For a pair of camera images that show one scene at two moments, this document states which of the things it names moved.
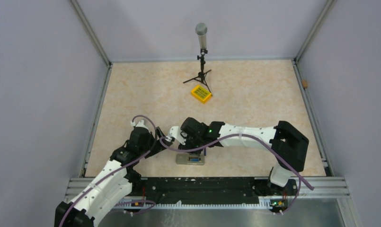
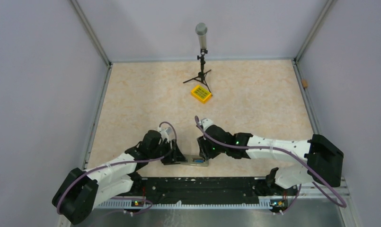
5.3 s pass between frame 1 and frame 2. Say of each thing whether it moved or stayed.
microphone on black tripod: stayed
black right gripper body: moved
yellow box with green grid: stayed
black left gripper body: moved
